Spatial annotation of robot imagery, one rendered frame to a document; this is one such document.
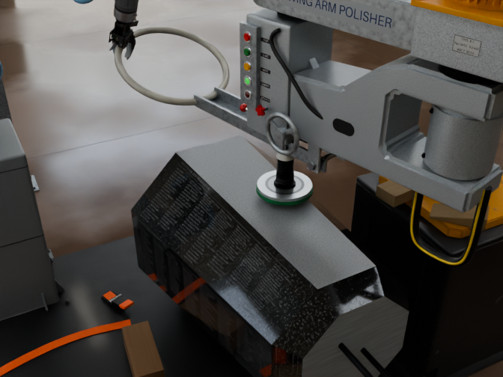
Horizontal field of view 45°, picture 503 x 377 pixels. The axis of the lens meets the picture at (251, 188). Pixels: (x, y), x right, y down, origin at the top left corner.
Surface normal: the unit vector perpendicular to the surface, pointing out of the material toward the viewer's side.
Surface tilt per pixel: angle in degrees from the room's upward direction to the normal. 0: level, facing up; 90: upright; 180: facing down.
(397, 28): 90
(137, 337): 0
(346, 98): 90
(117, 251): 0
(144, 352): 0
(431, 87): 90
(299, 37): 90
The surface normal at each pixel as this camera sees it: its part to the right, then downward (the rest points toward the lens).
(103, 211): 0.00, -0.84
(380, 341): 0.48, 0.48
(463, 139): -0.33, 0.51
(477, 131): -0.02, 0.54
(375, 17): -0.72, 0.38
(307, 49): 0.70, 0.39
